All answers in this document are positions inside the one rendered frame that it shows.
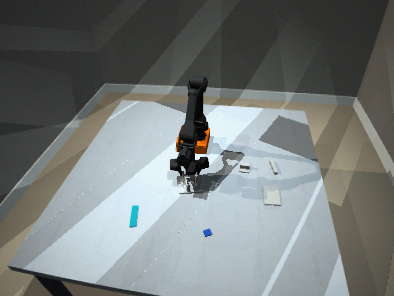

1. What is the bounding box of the teal rectangular bar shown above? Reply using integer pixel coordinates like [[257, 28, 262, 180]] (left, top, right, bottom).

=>
[[129, 205, 139, 227]]

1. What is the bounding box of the blue flat plate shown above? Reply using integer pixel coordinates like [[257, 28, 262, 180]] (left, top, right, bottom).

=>
[[203, 228, 212, 237]]

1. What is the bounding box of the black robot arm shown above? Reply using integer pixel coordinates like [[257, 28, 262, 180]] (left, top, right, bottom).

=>
[[176, 76, 209, 176]]

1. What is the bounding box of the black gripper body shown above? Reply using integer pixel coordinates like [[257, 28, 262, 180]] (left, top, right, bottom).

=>
[[170, 153, 209, 171]]

